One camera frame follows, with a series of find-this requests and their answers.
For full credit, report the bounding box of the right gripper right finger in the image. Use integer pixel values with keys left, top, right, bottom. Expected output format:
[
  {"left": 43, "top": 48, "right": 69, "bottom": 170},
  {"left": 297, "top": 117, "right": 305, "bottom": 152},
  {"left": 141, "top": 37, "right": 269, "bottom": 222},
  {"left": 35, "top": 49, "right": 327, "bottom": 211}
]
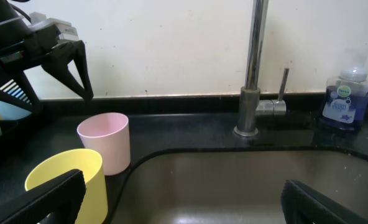
[{"left": 280, "top": 179, "right": 368, "bottom": 224}]

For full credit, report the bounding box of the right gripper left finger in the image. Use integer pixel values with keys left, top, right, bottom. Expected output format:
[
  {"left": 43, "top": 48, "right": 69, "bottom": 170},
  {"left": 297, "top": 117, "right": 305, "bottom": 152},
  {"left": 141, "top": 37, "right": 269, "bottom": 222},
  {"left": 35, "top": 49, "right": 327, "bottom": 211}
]
[{"left": 0, "top": 169, "right": 87, "bottom": 224}]

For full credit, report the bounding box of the pink cup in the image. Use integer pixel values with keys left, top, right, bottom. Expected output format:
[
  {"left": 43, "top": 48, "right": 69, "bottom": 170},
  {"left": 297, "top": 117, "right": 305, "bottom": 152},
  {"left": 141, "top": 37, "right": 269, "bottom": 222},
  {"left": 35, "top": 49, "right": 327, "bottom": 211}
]
[{"left": 76, "top": 112, "right": 131, "bottom": 177}]

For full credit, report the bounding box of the blue cup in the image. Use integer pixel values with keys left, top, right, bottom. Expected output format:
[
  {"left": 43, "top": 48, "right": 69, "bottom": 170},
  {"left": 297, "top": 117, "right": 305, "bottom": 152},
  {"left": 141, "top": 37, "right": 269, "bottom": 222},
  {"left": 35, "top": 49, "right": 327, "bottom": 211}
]
[{"left": 0, "top": 96, "right": 32, "bottom": 121}]

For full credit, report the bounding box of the black tray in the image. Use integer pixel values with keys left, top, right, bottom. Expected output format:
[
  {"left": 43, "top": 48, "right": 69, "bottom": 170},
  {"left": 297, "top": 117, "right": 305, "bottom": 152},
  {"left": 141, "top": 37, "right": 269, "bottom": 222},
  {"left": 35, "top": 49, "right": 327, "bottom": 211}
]
[{"left": 0, "top": 107, "right": 50, "bottom": 166}]

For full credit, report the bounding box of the yellow cup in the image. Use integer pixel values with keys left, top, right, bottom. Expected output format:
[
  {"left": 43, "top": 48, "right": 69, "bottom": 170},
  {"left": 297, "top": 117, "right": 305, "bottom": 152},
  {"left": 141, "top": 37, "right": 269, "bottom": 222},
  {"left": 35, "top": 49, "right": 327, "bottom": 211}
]
[{"left": 24, "top": 148, "right": 109, "bottom": 224}]

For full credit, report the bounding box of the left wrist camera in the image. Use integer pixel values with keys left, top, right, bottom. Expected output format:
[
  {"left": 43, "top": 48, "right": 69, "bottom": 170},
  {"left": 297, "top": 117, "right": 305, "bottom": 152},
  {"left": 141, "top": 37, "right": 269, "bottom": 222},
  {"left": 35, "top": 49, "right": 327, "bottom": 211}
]
[{"left": 28, "top": 11, "right": 80, "bottom": 43}]

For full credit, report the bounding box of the blue soap bottle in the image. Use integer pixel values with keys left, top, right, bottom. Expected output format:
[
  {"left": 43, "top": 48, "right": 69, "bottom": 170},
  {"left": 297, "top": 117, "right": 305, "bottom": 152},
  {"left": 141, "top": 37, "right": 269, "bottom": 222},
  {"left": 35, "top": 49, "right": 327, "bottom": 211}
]
[{"left": 319, "top": 48, "right": 368, "bottom": 131}]

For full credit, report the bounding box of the black cable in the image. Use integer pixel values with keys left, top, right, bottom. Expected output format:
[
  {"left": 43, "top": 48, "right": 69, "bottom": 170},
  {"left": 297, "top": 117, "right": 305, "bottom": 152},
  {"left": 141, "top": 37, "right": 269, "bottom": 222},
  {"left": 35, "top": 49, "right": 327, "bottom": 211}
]
[{"left": 9, "top": 2, "right": 32, "bottom": 23}]

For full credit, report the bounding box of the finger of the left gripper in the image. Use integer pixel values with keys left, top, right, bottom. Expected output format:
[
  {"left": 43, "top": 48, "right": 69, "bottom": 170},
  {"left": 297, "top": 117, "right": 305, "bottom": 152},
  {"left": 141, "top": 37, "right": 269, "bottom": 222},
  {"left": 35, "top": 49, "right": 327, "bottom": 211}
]
[
  {"left": 40, "top": 39, "right": 94, "bottom": 103},
  {"left": 0, "top": 69, "right": 44, "bottom": 115}
]

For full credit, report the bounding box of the steel sink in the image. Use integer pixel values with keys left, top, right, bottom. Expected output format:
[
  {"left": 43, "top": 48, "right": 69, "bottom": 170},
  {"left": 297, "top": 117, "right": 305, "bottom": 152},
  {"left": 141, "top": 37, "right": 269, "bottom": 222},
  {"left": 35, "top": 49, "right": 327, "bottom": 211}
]
[{"left": 109, "top": 147, "right": 368, "bottom": 224}]

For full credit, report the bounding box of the steel tap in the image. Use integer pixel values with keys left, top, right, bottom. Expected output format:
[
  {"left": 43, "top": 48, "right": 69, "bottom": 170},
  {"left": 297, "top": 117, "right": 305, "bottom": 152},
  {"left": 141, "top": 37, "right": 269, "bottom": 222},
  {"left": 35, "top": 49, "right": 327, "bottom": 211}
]
[{"left": 232, "top": 0, "right": 290, "bottom": 138}]

